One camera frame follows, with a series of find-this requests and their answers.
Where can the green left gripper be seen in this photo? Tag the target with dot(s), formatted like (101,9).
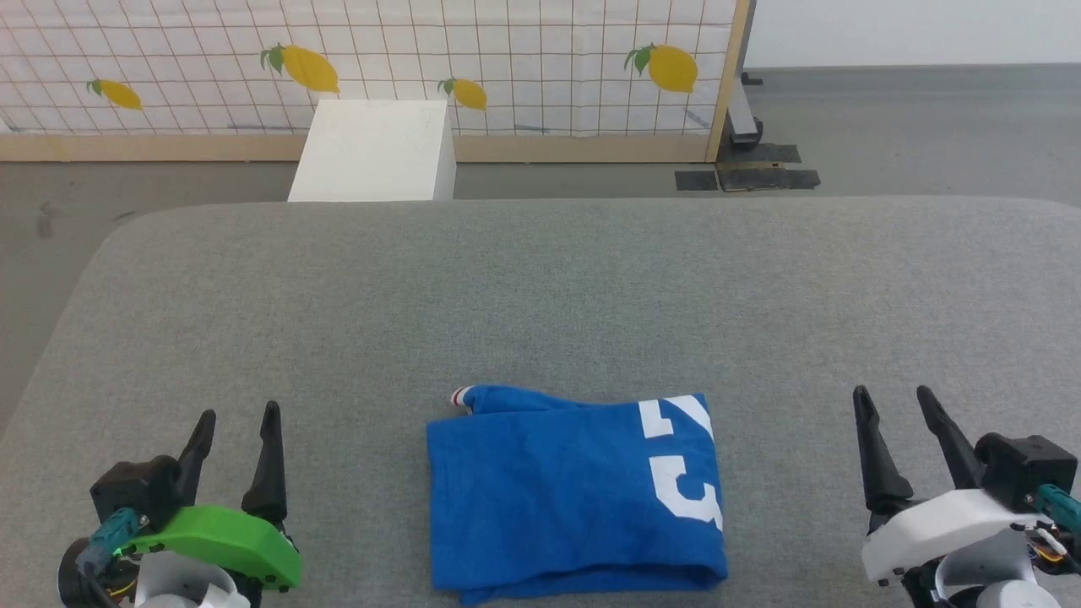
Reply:
(220,536)

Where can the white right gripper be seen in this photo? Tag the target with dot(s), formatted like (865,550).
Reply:
(937,528)

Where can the blue shirt with white print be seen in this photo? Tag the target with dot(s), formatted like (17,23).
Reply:
(549,490)

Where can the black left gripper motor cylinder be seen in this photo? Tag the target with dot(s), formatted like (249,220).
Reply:
(76,578)

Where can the black floor plate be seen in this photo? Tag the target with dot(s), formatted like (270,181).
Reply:
(764,154)
(768,179)

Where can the white box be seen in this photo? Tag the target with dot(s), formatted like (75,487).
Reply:
(372,148)

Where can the small dark floor plate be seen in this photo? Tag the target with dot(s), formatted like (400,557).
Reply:
(696,181)

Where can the grey fabric sofa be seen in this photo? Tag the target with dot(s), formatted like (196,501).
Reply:
(549,287)

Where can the grey metal partition foot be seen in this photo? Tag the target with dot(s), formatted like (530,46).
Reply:
(741,118)

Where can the lemon print partition panel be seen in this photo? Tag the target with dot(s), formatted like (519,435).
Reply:
(507,42)

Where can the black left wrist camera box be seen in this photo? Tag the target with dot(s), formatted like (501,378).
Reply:
(135,490)

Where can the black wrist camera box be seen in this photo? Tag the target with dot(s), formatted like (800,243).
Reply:
(1026,469)
(135,490)

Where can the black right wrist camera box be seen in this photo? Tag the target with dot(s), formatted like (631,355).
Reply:
(1026,469)

